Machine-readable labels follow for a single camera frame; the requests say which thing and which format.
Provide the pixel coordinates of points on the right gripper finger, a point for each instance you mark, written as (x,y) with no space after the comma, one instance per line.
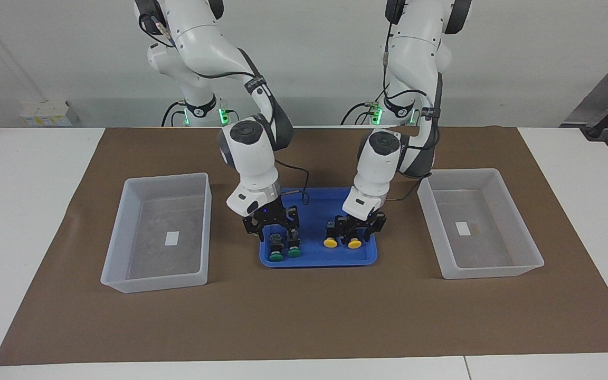
(254,227)
(292,219)

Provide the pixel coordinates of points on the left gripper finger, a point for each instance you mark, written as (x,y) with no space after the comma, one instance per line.
(342,227)
(378,224)

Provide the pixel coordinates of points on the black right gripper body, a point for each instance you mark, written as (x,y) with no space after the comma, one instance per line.
(269,211)

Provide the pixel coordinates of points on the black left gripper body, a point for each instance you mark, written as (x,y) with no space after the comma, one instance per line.
(359,224)

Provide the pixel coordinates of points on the yellow push button switch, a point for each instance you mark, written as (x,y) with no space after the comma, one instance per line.
(355,243)
(330,241)

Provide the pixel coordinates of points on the green push button switch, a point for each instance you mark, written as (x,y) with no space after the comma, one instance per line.
(276,256)
(294,250)

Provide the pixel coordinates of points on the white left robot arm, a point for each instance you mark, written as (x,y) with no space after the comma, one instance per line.
(415,47)

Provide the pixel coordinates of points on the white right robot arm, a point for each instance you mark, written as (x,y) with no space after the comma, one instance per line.
(203,47)

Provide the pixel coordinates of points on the blue plastic tray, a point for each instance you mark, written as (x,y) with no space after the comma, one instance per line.
(317,256)

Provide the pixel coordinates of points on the small white paper label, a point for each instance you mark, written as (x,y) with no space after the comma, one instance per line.
(462,228)
(172,238)

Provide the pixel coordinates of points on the brown table mat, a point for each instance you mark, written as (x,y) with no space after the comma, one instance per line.
(304,316)

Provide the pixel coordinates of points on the translucent white plastic box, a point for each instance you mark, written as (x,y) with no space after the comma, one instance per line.
(483,253)
(161,264)

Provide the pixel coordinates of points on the white wall socket boxes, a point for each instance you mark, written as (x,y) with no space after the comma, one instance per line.
(48,113)

